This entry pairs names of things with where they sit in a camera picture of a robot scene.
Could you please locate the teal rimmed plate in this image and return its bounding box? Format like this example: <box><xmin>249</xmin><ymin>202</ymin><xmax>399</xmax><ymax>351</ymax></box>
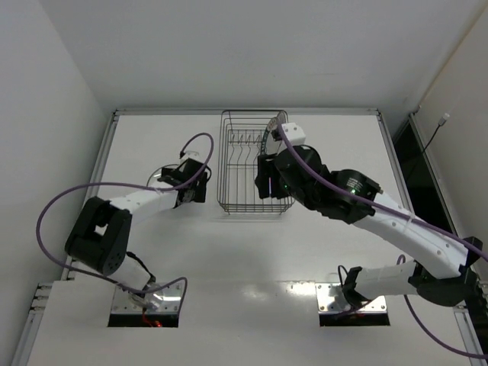
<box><xmin>260</xmin><ymin>116</ymin><xmax>281</xmax><ymax>155</ymax></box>

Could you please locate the white plate black line drawing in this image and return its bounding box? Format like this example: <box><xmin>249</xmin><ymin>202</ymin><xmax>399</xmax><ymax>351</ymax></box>
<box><xmin>146</xmin><ymin>164</ymin><xmax>178</xmax><ymax>187</ymax></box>

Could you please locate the orange sunburst plate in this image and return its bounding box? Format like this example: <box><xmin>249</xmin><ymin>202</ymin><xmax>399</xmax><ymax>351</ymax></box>
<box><xmin>276</xmin><ymin>111</ymin><xmax>288</xmax><ymax>124</ymax></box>

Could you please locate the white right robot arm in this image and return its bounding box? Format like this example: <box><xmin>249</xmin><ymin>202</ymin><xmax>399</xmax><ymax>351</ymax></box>
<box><xmin>255</xmin><ymin>145</ymin><xmax>479</xmax><ymax>308</ymax></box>

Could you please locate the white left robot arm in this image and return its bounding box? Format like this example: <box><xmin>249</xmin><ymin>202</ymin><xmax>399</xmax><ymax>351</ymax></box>
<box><xmin>65</xmin><ymin>157</ymin><xmax>212</xmax><ymax>303</ymax></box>

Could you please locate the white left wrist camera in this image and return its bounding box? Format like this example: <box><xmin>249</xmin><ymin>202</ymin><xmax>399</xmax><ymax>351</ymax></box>
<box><xmin>179</xmin><ymin>151</ymin><xmax>204</xmax><ymax>163</ymax></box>

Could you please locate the metal wire dish rack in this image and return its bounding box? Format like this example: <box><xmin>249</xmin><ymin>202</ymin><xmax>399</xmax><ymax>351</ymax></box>
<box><xmin>217</xmin><ymin>110</ymin><xmax>294</xmax><ymax>217</ymax></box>

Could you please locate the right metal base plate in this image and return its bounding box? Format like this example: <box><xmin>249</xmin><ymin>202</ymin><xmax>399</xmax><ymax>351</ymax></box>
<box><xmin>316</xmin><ymin>282</ymin><xmax>387</xmax><ymax>315</ymax></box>

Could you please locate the metal base plate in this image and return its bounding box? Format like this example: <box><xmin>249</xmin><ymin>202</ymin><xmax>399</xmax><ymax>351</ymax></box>
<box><xmin>316</xmin><ymin>282</ymin><xmax>387</xmax><ymax>315</ymax></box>
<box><xmin>111</xmin><ymin>281</ymin><xmax>185</xmax><ymax>315</ymax></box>

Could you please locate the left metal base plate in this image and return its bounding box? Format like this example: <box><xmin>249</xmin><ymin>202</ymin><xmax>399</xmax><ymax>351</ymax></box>
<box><xmin>111</xmin><ymin>281</ymin><xmax>185</xmax><ymax>315</ymax></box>

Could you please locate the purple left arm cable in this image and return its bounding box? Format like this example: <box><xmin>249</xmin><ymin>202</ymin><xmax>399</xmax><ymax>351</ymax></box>
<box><xmin>35</xmin><ymin>132</ymin><xmax>214</xmax><ymax>302</ymax></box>

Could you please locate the black wall cable white plug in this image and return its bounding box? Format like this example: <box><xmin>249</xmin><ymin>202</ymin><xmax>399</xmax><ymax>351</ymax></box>
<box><xmin>420</xmin><ymin>113</ymin><xmax>450</xmax><ymax>155</ymax></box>

